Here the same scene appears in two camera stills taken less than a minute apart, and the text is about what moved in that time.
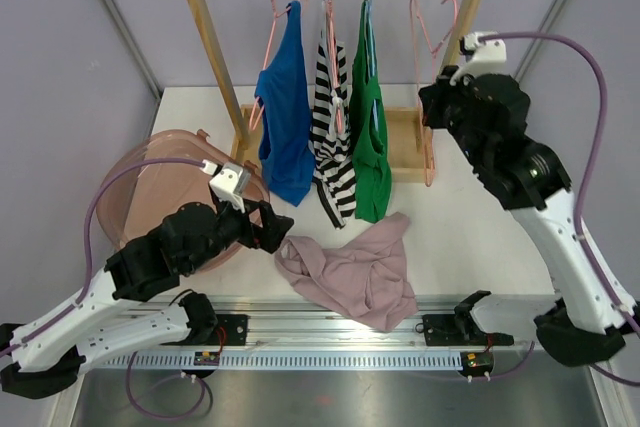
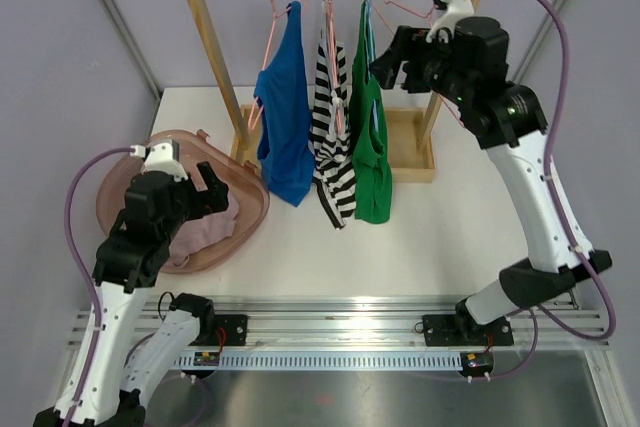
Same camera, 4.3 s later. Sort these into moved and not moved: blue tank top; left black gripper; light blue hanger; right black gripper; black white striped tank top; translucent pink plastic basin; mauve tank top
Moved: left black gripper; mauve tank top; right black gripper
Not moved: black white striped tank top; blue tank top; translucent pink plastic basin; light blue hanger
